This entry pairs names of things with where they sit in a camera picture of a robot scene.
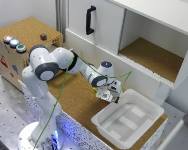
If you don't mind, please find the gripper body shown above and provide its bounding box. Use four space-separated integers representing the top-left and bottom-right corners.
95 79 124 103

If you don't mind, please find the white cabinet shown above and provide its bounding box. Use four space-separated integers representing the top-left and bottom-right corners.
64 0 188 107

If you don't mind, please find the white plastic box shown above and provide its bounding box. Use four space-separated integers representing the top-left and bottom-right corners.
90 88 165 150

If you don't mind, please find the white sliding door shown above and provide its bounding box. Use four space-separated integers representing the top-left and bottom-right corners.
67 0 126 56

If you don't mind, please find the purple block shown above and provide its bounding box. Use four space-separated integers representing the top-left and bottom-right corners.
39 33 48 41

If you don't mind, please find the green button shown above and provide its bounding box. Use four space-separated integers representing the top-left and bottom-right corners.
15 43 28 54

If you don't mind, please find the wooden drawer box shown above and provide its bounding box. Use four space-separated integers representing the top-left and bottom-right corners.
0 16 65 92

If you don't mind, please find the blue button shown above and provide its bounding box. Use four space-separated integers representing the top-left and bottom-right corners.
9 38 21 49

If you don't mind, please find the red button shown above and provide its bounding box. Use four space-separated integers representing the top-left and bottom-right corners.
3 34 14 44

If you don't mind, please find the green cable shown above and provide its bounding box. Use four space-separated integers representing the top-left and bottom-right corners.
32 56 133 150

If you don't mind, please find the black door handle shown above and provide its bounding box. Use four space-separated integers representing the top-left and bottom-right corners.
85 5 97 36

